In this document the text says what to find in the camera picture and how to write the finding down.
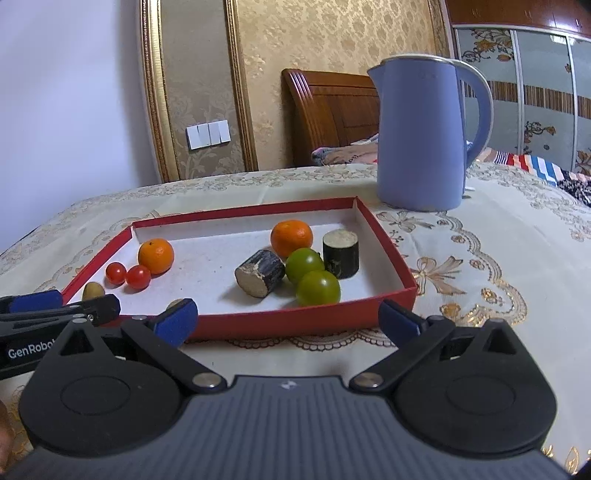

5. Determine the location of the striped colourful bedding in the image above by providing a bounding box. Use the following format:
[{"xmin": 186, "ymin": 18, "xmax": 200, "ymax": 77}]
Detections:
[{"xmin": 477, "ymin": 147, "xmax": 591, "ymax": 207}]

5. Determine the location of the gold picture frame moulding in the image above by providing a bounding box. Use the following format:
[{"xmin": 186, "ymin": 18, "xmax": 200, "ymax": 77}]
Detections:
[{"xmin": 138, "ymin": 1, "xmax": 259, "ymax": 182}]

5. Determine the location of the red cardboard tray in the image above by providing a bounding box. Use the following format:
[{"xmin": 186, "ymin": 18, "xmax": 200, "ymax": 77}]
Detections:
[{"xmin": 62, "ymin": 197, "xmax": 418, "ymax": 340}]

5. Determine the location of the wooden bed headboard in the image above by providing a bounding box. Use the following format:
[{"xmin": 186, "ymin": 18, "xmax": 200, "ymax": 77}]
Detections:
[{"xmin": 281, "ymin": 69, "xmax": 380, "ymax": 167}]

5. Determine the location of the brown longan fruit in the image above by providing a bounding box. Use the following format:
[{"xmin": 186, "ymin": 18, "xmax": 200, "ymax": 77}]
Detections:
[{"xmin": 82, "ymin": 282, "xmax": 105, "ymax": 301}]

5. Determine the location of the red cherry tomato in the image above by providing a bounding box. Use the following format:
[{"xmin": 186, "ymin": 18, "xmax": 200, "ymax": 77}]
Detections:
[
  {"xmin": 125, "ymin": 265, "xmax": 151, "ymax": 291},
  {"xmin": 105, "ymin": 262, "xmax": 127, "ymax": 287}
]

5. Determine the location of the pink crumpled blanket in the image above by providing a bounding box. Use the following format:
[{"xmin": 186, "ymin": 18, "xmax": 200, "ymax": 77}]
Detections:
[{"xmin": 311, "ymin": 134, "xmax": 379, "ymax": 166}]

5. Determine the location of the white wall switch panel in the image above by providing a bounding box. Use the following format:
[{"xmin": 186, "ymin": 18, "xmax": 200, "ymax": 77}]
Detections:
[{"xmin": 185, "ymin": 120, "xmax": 230, "ymax": 151}]

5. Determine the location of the blue electric kettle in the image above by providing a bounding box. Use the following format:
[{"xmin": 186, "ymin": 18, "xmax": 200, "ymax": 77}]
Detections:
[{"xmin": 368, "ymin": 54, "xmax": 494, "ymax": 212}]

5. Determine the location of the person right hand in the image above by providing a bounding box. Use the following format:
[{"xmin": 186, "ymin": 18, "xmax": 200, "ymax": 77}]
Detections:
[{"xmin": 0, "ymin": 402, "xmax": 14, "ymax": 473}]

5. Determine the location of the yellow longan fruit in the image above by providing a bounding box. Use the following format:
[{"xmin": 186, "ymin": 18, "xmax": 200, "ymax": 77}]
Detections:
[{"xmin": 166, "ymin": 299, "xmax": 184, "ymax": 309}]

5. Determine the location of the green tomato with stem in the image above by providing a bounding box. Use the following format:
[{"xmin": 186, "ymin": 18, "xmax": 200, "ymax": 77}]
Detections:
[{"xmin": 286, "ymin": 248, "xmax": 325, "ymax": 286}]

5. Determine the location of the orange mandarin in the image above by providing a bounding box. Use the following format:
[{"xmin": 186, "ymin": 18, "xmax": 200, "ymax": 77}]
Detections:
[
  {"xmin": 137, "ymin": 238, "xmax": 174, "ymax": 275},
  {"xmin": 270, "ymin": 219, "xmax": 314, "ymax": 259}
]

